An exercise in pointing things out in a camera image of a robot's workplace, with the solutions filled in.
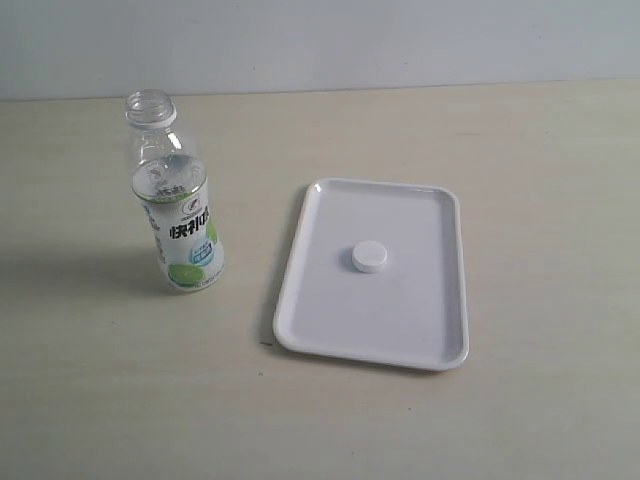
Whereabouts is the white bottle cap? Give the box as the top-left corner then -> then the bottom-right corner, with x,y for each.
351,240 -> 388,274

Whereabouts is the clear plastic drink bottle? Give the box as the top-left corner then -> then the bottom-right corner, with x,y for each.
125,89 -> 225,292

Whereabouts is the white rectangular plastic tray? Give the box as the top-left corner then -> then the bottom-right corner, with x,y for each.
273,178 -> 469,371

